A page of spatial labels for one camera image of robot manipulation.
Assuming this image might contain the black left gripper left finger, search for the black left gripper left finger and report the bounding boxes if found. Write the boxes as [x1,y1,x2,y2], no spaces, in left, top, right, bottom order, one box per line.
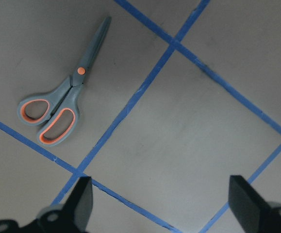
[59,176,93,233]

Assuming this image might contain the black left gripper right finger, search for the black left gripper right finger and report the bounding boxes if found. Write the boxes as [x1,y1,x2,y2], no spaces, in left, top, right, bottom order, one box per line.
[228,175,274,233]

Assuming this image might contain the grey orange scissors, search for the grey orange scissors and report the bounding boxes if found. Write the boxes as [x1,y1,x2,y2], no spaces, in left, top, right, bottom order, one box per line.
[17,17,112,147]

